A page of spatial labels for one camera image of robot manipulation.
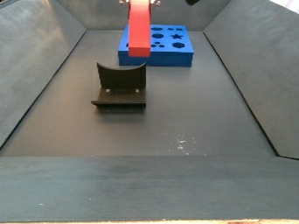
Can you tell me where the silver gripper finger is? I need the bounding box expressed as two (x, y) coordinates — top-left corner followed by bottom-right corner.
(118, 0), (128, 4)
(150, 0), (160, 6)

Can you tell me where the black curved fixture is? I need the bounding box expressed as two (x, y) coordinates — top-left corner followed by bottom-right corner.
(90, 64), (145, 107)

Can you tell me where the blue foam shape board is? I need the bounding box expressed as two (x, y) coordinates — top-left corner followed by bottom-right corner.
(117, 24), (193, 67)

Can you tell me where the red rectangular block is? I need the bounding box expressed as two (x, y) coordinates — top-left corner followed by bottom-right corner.
(128, 0), (150, 57)

